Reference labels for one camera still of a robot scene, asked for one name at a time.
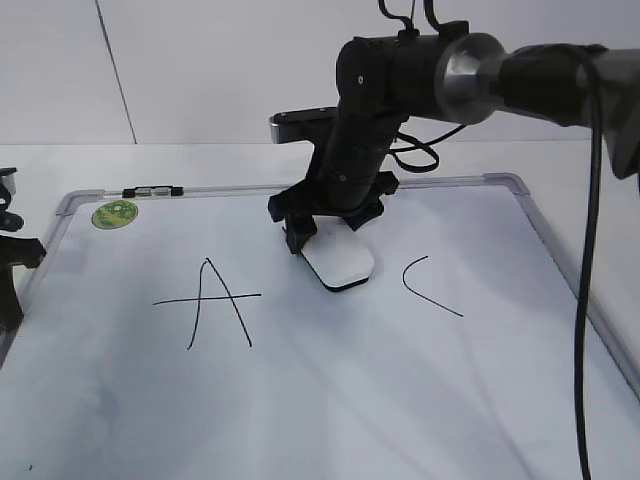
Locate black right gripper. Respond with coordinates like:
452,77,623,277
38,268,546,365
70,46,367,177
268,107,399,255

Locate white rectangular board eraser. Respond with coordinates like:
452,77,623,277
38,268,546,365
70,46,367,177
301,220,375,292

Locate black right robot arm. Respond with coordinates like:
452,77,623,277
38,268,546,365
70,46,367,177
268,22,639,253

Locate round green sticker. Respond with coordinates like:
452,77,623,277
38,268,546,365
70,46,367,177
91,200,139,230

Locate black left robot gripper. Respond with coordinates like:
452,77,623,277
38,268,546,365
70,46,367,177
1,167,46,331

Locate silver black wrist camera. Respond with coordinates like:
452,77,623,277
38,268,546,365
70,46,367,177
269,107,337,144

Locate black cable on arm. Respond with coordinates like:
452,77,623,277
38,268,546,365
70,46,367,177
377,0,603,480

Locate white board with silver frame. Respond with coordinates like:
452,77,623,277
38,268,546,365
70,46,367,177
0,171,640,480

